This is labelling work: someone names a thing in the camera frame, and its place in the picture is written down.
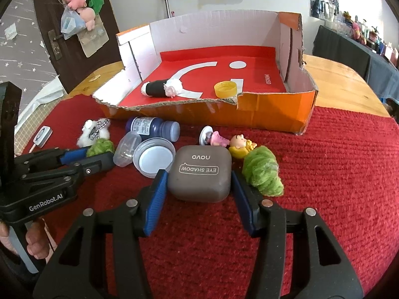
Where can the large green fuzzy bundle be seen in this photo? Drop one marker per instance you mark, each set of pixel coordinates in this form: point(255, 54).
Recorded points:
point(261, 171)

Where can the blue plastic bottle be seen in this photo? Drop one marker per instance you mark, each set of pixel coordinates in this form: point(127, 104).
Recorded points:
point(149, 126)

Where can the orange cardboard box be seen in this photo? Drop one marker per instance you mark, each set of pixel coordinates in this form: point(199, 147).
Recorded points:
point(249, 68)

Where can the small green fuzzy bundle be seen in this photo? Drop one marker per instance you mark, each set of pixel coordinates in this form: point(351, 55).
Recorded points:
point(100, 148)

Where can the grey eye shadow case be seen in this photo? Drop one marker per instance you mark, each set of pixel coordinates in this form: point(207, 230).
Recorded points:
point(199, 177)

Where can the row of shelf goods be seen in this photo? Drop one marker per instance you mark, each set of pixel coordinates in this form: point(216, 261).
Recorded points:
point(371, 34)

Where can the cardboard piece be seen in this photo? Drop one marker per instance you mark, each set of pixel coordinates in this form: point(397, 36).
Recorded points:
point(93, 42)

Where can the red woven mat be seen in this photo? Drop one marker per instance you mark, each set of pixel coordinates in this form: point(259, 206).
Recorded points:
point(327, 177)

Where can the white plastic sheet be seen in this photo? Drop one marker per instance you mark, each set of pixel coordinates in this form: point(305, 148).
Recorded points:
point(43, 96)

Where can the black roll with white fluff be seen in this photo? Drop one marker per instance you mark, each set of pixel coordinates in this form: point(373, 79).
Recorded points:
point(156, 88)

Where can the pale pink plush toy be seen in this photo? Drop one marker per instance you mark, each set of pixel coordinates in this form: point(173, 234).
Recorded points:
point(88, 17)

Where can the wall poster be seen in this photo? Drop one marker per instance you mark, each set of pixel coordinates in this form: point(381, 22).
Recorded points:
point(322, 6)

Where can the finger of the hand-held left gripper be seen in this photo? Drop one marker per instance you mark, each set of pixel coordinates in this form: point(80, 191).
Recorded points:
point(96, 166)
point(73, 155)

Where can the doll figurine with pink dress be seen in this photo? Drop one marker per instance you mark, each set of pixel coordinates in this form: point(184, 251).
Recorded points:
point(238, 144)

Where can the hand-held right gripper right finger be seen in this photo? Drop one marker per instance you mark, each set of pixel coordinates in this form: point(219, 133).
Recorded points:
point(246, 207)

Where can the person's left hand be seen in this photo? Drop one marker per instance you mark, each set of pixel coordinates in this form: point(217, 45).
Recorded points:
point(36, 236)

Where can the yellow bottle cap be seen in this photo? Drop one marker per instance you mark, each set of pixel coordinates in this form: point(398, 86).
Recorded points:
point(225, 89)

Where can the small white tin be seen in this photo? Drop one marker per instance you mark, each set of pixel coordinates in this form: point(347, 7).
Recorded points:
point(42, 135)

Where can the clear plastic capsule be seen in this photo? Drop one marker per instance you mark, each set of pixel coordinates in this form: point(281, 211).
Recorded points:
point(126, 149)

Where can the green plush toy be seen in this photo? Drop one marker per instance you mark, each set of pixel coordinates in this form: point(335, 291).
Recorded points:
point(96, 2)

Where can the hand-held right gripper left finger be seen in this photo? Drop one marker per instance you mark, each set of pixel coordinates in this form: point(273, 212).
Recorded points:
point(156, 201)

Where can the clear round lid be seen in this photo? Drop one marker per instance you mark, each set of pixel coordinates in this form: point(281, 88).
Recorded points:
point(154, 160)

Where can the clear plastic bag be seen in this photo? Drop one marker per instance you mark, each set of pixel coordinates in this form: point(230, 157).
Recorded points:
point(70, 23)

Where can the brown door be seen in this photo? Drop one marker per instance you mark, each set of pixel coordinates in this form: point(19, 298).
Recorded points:
point(46, 68)

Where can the dark tablecloth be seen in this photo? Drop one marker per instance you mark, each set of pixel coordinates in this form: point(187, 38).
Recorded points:
point(349, 53)

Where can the metal stick with red tip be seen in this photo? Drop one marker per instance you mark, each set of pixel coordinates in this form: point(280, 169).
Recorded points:
point(166, 3)

